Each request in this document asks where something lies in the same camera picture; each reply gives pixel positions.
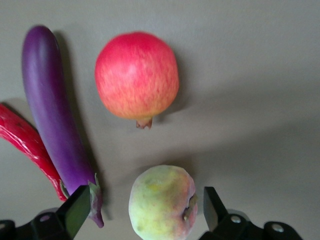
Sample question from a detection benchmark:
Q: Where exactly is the red apple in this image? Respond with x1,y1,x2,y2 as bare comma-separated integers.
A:
94,31,180,130

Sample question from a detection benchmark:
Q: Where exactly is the purple eggplant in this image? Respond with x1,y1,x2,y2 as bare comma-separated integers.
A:
21,24,105,228

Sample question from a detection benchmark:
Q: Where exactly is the red chili pepper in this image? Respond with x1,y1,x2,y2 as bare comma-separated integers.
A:
0,102,69,202

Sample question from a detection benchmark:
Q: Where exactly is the pale green pink peach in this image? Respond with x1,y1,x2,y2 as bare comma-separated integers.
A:
128,164,199,240

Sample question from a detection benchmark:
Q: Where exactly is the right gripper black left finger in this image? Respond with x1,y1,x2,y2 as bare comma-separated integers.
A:
0,185,91,240

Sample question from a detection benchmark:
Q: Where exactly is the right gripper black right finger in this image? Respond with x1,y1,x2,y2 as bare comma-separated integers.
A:
199,186,305,240

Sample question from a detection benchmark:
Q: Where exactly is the brown table cover sheet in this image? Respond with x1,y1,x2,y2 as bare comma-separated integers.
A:
0,0,320,240

